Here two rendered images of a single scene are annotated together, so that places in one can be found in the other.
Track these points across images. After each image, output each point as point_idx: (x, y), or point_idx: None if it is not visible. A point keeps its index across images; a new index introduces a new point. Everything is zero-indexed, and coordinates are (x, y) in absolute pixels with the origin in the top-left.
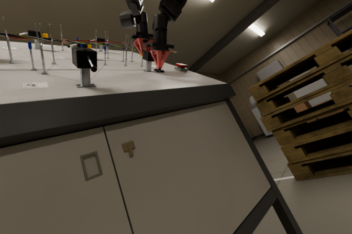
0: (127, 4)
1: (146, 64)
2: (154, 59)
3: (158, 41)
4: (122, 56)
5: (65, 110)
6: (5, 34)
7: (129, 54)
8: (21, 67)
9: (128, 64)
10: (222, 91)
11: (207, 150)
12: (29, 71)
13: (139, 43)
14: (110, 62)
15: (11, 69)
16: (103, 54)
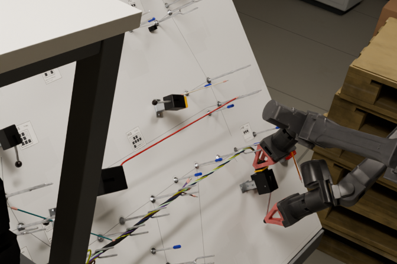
0: (302, 138)
1: (251, 186)
2: (270, 211)
3: (296, 217)
4: (197, 34)
5: None
6: (151, 216)
7: None
8: (139, 241)
9: (218, 137)
10: (308, 253)
11: None
12: (154, 263)
13: (268, 164)
14: (197, 137)
15: (137, 257)
16: (168, 28)
